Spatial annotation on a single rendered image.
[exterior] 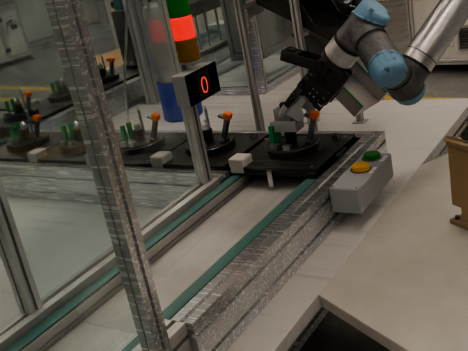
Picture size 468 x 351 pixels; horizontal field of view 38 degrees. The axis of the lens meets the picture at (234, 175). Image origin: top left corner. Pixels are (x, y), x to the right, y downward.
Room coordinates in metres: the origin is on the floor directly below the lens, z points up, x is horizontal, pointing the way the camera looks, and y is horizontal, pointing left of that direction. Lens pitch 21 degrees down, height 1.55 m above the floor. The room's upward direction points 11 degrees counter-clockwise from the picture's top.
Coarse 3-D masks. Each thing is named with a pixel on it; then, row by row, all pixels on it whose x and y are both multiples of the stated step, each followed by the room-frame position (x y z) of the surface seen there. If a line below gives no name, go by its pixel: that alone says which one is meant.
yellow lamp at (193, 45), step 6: (180, 42) 1.53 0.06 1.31; (186, 42) 1.53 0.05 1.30; (192, 42) 1.53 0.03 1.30; (180, 48) 1.53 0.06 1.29; (186, 48) 1.53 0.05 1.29; (192, 48) 1.53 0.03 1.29; (180, 54) 1.53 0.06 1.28; (186, 54) 1.53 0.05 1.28; (192, 54) 1.53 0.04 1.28; (198, 54) 1.54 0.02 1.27; (180, 60) 1.53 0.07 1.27; (186, 60) 1.53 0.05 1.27; (192, 60) 1.53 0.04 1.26
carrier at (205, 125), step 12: (204, 108) 1.84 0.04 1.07; (204, 120) 1.78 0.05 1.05; (204, 132) 1.77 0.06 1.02; (216, 144) 1.74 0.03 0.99; (228, 144) 1.74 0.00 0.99; (240, 144) 1.76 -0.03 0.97; (252, 144) 1.74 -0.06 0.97; (216, 156) 1.71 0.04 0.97; (228, 156) 1.69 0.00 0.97; (216, 168) 1.63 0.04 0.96; (228, 168) 1.63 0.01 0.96
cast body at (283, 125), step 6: (282, 102) 1.64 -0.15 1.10; (276, 108) 1.64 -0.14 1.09; (276, 114) 1.63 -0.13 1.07; (276, 120) 1.63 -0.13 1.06; (282, 120) 1.62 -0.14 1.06; (288, 120) 1.61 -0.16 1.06; (294, 120) 1.60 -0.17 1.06; (276, 126) 1.63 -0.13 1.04; (282, 126) 1.62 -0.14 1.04; (288, 126) 1.61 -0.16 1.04; (294, 126) 1.60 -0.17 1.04; (300, 126) 1.62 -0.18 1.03
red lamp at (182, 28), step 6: (174, 18) 1.54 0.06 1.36; (180, 18) 1.53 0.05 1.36; (186, 18) 1.53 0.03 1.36; (174, 24) 1.53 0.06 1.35; (180, 24) 1.53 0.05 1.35; (186, 24) 1.53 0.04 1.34; (192, 24) 1.54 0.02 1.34; (174, 30) 1.53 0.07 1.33; (180, 30) 1.53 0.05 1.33; (186, 30) 1.53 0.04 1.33; (192, 30) 1.54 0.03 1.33; (174, 36) 1.54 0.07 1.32; (180, 36) 1.53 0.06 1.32; (186, 36) 1.53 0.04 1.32; (192, 36) 1.53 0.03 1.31
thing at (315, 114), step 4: (312, 112) 1.59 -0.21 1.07; (316, 112) 1.59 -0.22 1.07; (304, 116) 1.60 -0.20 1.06; (308, 116) 1.60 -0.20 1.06; (312, 116) 1.59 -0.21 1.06; (316, 116) 1.58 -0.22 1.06; (312, 120) 1.59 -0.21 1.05; (316, 120) 1.60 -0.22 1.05; (312, 124) 1.59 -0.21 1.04; (312, 128) 1.59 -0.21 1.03; (308, 132) 1.60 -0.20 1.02; (312, 132) 1.59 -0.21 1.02; (308, 136) 1.60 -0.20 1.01; (312, 136) 1.60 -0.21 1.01
